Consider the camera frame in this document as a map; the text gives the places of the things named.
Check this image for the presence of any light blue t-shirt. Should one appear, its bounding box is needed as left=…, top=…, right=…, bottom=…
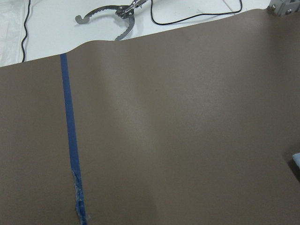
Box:
left=292, top=153, right=300, bottom=168

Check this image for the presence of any aluminium frame post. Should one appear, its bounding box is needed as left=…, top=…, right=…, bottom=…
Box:
left=267, top=0, right=300, bottom=16

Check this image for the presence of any metal reacher grabber tool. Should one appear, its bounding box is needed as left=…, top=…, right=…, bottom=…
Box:
left=75, top=0, right=147, bottom=41

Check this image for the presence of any thin black table cable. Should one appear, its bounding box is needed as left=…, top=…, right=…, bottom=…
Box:
left=150, top=0, right=243, bottom=25

